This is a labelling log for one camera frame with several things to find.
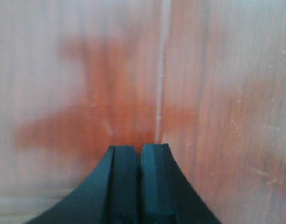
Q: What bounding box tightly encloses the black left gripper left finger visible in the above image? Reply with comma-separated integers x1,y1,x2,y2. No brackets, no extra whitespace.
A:
28,146,140,224

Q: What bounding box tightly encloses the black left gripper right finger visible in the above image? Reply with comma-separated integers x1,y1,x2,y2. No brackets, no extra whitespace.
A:
140,144,220,224

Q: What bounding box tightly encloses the brown wooden door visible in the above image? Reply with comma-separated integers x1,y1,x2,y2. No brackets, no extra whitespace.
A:
0,0,286,224

